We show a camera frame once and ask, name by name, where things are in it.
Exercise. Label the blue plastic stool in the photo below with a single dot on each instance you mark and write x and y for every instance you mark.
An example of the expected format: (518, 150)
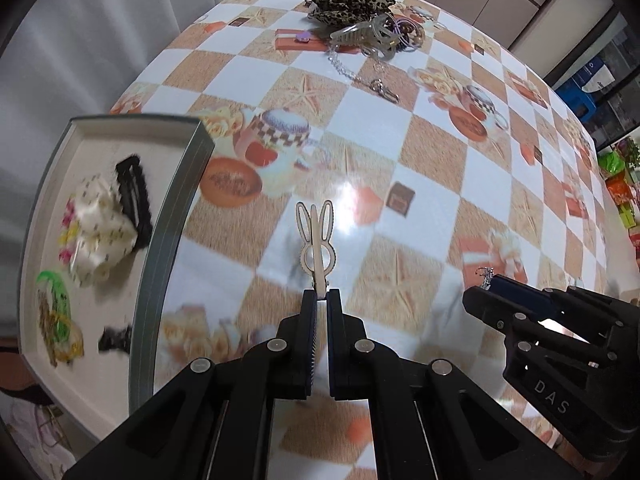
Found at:
(575, 100)

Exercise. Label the small black hair claw clip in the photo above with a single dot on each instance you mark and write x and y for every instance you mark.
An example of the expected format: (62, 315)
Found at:
(115, 339)

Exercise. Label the cream dotted satin scrunchie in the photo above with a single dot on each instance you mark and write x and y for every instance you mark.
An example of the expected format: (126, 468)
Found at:
(102, 230)

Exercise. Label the checkered printed tablecloth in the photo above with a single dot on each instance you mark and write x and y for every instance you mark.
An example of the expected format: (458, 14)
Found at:
(430, 160)

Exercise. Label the row of colourful gift boxes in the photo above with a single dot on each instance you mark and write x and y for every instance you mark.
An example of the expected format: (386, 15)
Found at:
(622, 190)

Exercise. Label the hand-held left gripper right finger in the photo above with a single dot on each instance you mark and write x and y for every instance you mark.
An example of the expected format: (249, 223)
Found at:
(334, 345)

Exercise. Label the small purple heart clip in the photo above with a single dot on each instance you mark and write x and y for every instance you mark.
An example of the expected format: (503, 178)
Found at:
(301, 36)

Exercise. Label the silver star hair clip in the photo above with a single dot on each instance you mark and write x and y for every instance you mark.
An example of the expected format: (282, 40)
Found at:
(484, 274)

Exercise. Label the beige bunny hair clip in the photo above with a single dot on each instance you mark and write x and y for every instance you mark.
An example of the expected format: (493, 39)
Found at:
(316, 260)

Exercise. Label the dark shelving unit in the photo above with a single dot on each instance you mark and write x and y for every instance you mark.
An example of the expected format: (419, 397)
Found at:
(615, 75)

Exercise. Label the clear hair claw clip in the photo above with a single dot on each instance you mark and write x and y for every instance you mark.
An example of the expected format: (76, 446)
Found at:
(350, 35)

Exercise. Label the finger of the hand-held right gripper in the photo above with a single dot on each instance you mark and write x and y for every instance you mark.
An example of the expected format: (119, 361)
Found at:
(490, 310)
(520, 295)

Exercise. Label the grey tray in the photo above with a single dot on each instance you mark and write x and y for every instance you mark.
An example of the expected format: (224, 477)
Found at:
(100, 160)

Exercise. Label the floral patterned clothing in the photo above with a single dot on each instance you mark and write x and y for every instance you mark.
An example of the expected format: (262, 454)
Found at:
(30, 435)

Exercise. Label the leopard print scrunchie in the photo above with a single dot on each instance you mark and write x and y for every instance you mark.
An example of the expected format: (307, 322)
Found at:
(345, 2)

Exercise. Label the black snap hair clip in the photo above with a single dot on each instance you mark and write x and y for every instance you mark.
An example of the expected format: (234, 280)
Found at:
(132, 190)

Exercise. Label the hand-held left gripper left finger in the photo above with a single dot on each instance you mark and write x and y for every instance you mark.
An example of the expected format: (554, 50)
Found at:
(307, 345)

